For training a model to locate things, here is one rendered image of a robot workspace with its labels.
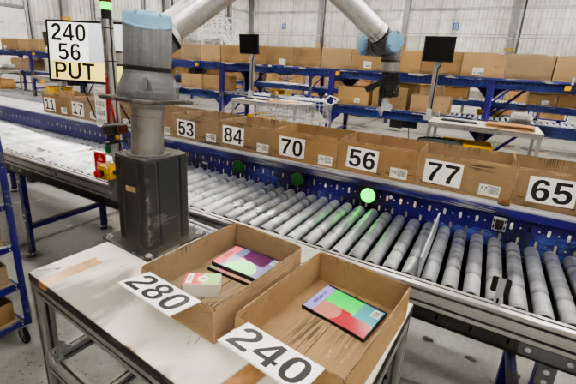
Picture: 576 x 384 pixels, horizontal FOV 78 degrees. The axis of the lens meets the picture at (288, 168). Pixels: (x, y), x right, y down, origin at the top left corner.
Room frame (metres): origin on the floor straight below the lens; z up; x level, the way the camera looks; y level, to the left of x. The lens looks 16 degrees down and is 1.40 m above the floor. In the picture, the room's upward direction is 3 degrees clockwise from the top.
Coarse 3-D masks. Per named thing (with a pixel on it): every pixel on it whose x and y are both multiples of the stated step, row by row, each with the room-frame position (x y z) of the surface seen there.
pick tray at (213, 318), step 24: (216, 240) 1.08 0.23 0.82; (240, 240) 1.15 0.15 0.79; (264, 240) 1.09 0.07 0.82; (168, 264) 0.92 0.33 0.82; (192, 264) 0.99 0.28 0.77; (288, 264) 0.94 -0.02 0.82; (240, 288) 0.90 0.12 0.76; (264, 288) 0.85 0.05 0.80; (192, 312) 0.73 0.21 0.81; (216, 312) 0.70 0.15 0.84; (216, 336) 0.70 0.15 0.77
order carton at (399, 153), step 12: (360, 132) 2.03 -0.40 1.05; (348, 144) 1.76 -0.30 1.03; (360, 144) 1.73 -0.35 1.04; (372, 144) 1.70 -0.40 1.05; (384, 144) 1.96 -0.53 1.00; (396, 144) 1.93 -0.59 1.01; (408, 144) 1.90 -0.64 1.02; (420, 144) 1.87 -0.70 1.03; (384, 156) 1.67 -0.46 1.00; (396, 156) 1.65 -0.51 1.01; (408, 156) 1.62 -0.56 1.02; (348, 168) 1.76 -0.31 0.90; (384, 168) 1.67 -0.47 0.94; (408, 168) 1.62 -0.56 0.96; (396, 180) 1.64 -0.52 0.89; (408, 180) 1.61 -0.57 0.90
